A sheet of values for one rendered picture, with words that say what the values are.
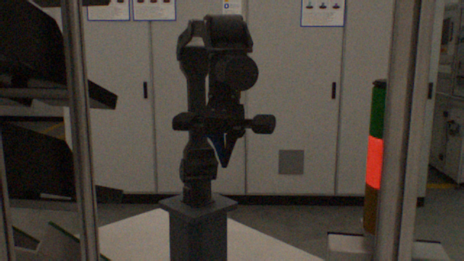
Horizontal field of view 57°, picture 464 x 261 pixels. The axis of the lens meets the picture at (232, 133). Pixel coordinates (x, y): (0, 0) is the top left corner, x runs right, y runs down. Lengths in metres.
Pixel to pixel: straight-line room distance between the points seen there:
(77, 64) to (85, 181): 0.16
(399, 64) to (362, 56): 3.33
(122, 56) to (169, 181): 1.16
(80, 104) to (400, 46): 0.40
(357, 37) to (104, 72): 2.14
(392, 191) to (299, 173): 3.38
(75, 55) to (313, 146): 3.28
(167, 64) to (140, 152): 0.81
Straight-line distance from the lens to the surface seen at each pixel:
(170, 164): 3.80
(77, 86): 0.59
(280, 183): 3.81
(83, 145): 0.60
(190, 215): 1.00
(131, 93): 3.75
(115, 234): 1.42
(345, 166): 3.85
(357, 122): 3.78
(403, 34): 0.40
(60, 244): 0.65
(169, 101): 3.68
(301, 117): 3.68
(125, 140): 3.84
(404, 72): 0.40
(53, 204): 0.66
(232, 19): 0.75
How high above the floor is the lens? 1.45
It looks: 12 degrees down
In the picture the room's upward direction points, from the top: straight up
